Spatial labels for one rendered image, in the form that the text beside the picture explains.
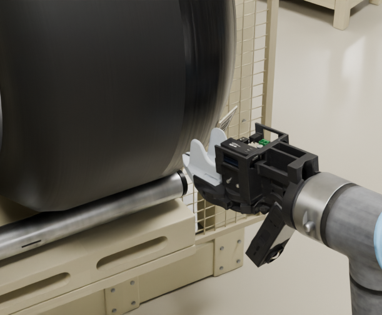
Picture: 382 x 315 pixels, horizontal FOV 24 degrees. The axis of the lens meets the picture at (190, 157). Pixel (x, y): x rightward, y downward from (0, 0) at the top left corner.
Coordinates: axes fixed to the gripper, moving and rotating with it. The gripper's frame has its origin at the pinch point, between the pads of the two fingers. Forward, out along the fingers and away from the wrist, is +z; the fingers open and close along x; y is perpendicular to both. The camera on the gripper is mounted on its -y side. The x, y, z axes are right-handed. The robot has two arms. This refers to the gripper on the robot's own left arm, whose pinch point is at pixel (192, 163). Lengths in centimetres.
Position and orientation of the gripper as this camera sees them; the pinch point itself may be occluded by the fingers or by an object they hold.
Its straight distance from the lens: 116.0
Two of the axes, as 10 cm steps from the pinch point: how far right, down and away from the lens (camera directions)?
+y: -1.1, -8.6, -4.9
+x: -7.3, 4.1, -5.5
